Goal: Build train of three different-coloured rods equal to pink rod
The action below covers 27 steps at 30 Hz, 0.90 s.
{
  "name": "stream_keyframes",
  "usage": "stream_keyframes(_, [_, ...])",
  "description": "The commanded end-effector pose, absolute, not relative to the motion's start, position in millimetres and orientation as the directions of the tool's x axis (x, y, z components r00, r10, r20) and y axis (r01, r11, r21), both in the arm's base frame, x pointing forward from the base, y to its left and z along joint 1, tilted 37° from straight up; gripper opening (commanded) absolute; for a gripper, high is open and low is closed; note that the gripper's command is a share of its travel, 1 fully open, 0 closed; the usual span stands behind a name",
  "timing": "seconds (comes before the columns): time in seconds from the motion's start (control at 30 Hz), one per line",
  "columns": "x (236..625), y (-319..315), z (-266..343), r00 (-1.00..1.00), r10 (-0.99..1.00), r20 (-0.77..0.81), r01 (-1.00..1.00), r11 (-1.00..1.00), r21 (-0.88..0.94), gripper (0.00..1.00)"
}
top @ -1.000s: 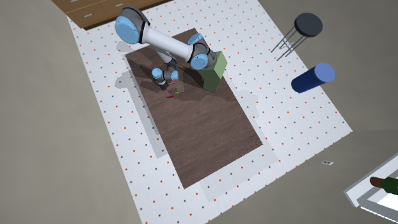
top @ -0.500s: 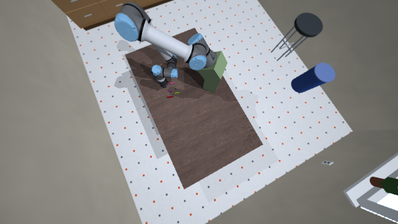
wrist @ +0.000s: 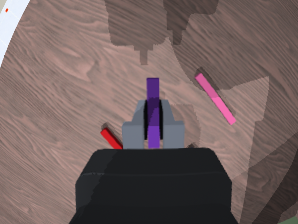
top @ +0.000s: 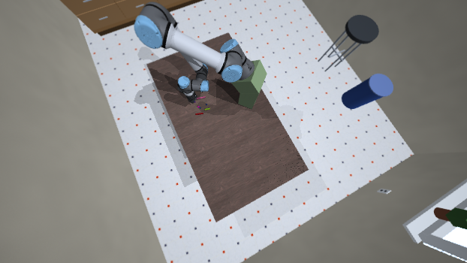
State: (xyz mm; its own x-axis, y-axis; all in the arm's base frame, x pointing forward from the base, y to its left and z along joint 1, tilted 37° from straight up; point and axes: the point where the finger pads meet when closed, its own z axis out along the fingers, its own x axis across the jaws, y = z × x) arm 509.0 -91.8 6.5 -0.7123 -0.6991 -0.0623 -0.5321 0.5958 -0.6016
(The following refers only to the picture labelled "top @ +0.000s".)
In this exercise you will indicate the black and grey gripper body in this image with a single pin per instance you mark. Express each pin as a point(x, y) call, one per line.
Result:
point(191, 96)

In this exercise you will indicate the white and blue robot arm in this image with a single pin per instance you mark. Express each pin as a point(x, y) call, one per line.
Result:
point(154, 30)

